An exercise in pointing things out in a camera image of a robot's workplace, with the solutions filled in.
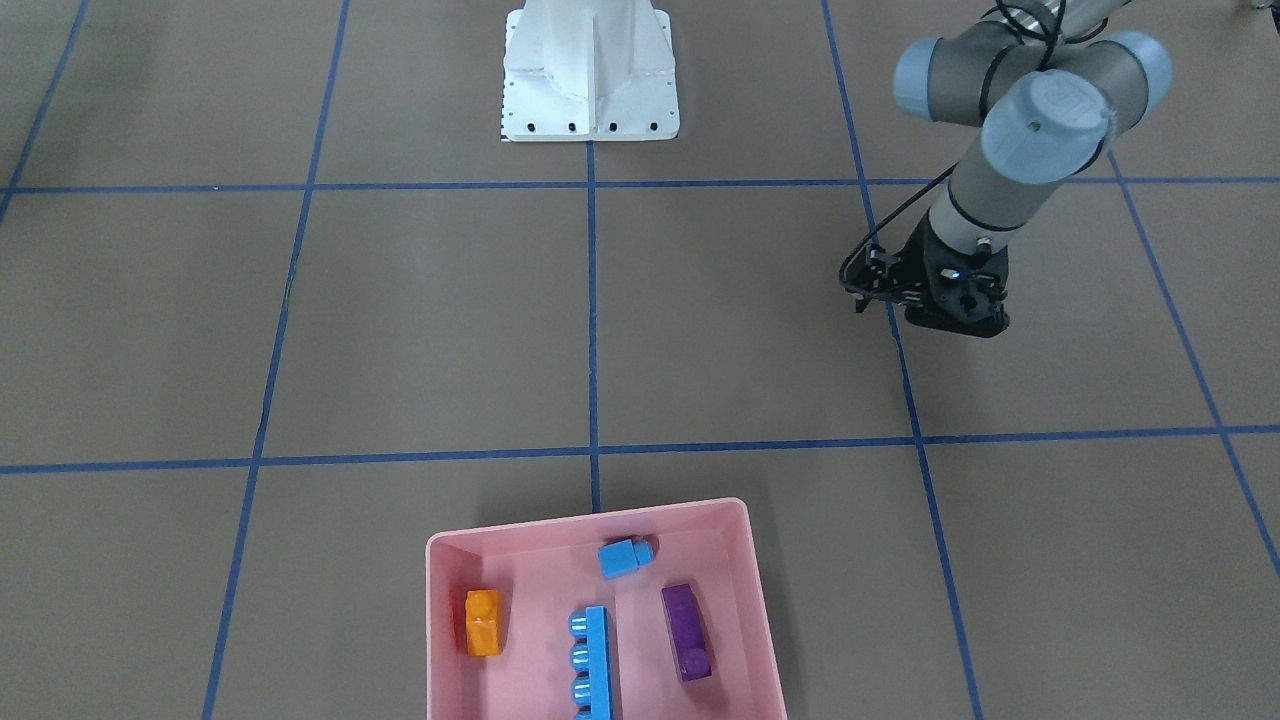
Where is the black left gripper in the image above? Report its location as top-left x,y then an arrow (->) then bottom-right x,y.
861,218 -> 1010,338

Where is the small blue toy block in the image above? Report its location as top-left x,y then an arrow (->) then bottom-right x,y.
596,538 -> 655,580

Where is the purple toy block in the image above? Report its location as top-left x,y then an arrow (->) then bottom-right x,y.
660,584 -> 713,683

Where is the long blue toy block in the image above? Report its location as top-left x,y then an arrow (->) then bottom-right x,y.
567,605 -> 614,719

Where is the orange toy block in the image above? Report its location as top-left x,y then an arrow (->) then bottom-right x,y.
463,589 -> 503,657

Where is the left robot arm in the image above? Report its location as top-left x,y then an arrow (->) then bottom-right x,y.
838,1 -> 1174,338

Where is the pink plastic box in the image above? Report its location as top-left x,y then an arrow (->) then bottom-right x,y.
425,498 -> 788,719

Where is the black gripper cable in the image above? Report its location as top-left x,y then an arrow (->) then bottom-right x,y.
838,165 -> 959,313

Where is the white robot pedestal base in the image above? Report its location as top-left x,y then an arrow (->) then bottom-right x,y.
500,1 -> 681,143

